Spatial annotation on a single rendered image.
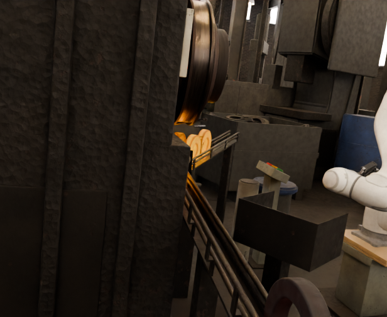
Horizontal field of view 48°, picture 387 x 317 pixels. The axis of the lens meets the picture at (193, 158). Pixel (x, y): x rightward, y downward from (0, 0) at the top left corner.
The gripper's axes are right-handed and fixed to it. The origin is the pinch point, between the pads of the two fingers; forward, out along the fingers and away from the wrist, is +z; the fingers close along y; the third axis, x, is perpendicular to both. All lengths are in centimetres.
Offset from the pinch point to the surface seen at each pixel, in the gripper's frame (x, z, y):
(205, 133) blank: -72, -32, 24
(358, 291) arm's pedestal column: 27, 9, 48
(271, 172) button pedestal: -47, 7, 31
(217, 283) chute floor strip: 22, -128, 13
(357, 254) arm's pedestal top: 17.3, 1.1, 31.2
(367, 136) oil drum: -98, 258, 15
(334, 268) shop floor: 2, 58, 69
